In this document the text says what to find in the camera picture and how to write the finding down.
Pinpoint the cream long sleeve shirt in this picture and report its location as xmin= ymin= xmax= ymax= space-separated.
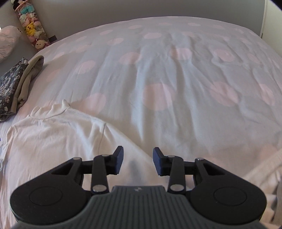
xmin=0 ymin=99 xmax=199 ymax=229

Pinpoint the white garment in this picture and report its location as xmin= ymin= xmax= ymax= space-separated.
xmin=244 ymin=150 xmax=281 ymax=228

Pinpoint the polka dot bed sheet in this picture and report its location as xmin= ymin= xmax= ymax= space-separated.
xmin=0 ymin=15 xmax=282 ymax=190

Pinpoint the dark floral folded garment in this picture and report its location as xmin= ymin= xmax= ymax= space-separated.
xmin=1 ymin=58 xmax=28 ymax=122

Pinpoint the beige folded garment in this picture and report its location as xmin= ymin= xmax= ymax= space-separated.
xmin=10 ymin=55 xmax=44 ymax=113

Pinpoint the cream door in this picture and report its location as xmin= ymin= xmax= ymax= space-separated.
xmin=261 ymin=1 xmax=282 ymax=56

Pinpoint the plush toy column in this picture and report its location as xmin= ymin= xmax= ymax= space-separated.
xmin=11 ymin=0 xmax=51 ymax=51

